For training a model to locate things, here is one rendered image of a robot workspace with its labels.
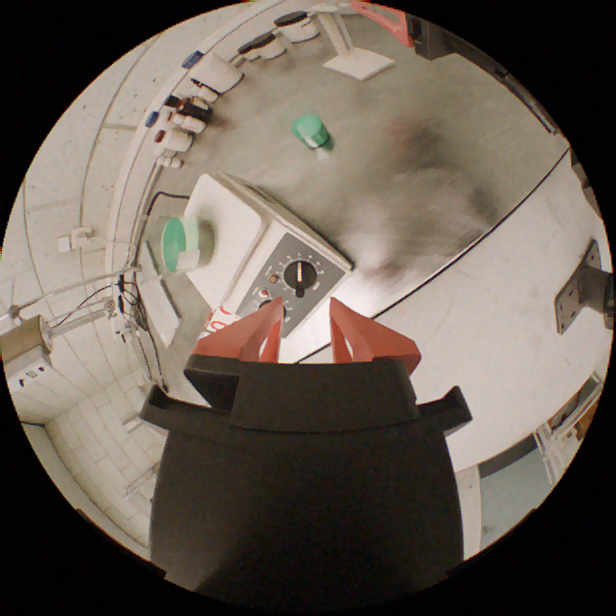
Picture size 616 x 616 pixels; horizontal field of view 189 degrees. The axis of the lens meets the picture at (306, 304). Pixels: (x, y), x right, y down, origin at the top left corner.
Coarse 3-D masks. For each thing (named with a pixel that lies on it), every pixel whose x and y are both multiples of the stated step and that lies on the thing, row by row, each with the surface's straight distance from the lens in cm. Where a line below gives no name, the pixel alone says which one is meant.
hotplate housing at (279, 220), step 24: (240, 192) 21; (264, 216) 18; (288, 216) 20; (264, 240) 18; (312, 240) 18; (336, 264) 19; (240, 288) 21; (336, 288) 20; (312, 312) 22; (288, 336) 25
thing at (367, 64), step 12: (324, 12) 35; (324, 24) 36; (336, 36) 37; (336, 48) 39; (336, 60) 39; (348, 60) 39; (360, 60) 38; (372, 60) 38; (384, 60) 38; (348, 72) 35; (360, 72) 35; (372, 72) 35
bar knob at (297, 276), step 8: (296, 264) 18; (304, 264) 18; (288, 272) 18; (296, 272) 17; (304, 272) 17; (312, 272) 18; (288, 280) 19; (296, 280) 17; (304, 280) 17; (312, 280) 19; (296, 288) 18; (304, 288) 18; (296, 296) 18
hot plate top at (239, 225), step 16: (208, 176) 23; (208, 192) 22; (224, 192) 20; (192, 208) 24; (208, 208) 22; (224, 208) 20; (240, 208) 18; (224, 224) 19; (240, 224) 18; (256, 224) 17; (224, 240) 19; (240, 240) 18; (256, 240) 17; (224, 256) 19; (240, 256) 18; (192, 272) 24; (208, 272) 22; (224, 272) 19; (208, 288) 22; (224, 288) 20
